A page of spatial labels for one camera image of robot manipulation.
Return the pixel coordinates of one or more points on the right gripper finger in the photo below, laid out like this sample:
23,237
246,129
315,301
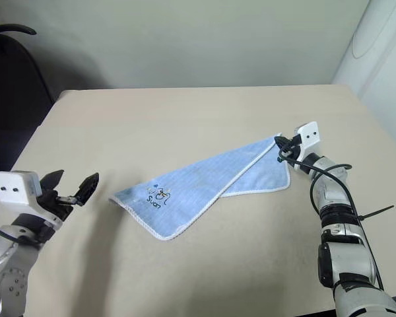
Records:
285,142
285,151

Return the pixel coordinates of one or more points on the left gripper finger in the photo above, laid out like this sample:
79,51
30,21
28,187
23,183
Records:
52,181
87,190

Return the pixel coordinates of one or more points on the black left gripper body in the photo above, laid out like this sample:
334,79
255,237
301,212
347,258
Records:
52,199

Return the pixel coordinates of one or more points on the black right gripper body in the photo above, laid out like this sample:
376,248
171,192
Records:
292,153

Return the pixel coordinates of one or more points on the light blue embroidered towel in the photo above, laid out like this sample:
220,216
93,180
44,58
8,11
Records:
198,185

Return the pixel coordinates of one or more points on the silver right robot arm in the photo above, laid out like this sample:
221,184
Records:
346,257

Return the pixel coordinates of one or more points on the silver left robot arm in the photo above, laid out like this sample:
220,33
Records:
6,274

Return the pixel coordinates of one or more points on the black office chair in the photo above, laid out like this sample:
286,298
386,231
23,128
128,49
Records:
10,99

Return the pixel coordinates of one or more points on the black zip tie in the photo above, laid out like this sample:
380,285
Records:
376,212

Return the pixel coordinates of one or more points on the white plastic panel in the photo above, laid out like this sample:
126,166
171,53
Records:
379,49

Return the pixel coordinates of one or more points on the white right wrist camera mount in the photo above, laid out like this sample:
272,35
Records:
308,133

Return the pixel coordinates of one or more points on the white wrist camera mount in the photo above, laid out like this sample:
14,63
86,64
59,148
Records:
14,186
308,133

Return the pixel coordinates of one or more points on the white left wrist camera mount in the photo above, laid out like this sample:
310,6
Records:
14,186

